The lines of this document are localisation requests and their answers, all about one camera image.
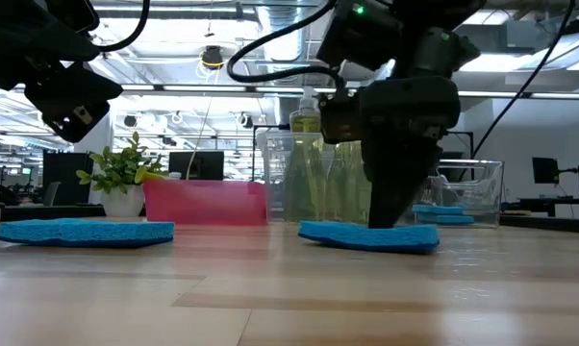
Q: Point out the black monitor on arm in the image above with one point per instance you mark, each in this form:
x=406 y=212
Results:
x=544 y=170

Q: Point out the green plant in white pot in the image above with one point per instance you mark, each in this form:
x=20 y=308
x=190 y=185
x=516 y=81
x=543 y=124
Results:
x=123 y=199

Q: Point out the black ceiling camera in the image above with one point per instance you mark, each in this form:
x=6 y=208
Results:
x=212 y=57

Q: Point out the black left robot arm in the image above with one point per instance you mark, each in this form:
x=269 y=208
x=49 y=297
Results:
x=25 y=33

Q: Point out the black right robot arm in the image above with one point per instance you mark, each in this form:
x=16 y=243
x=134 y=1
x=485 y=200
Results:
x=424 y=33

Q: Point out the black computer monitor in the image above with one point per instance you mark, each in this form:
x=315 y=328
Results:
x=205 y=165

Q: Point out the small clear plastic bin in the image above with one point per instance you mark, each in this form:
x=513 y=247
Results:
x=482 y=192

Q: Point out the large clear plastic bin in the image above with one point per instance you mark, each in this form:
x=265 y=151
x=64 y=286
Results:
x=280 y=168

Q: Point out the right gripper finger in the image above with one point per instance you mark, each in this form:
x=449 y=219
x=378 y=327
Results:
x=395 y=182

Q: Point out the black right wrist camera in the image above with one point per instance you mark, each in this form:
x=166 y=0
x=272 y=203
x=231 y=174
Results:
x=340 y=120

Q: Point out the red plastic bin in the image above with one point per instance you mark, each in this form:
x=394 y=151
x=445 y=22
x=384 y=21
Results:
x=203 y=202

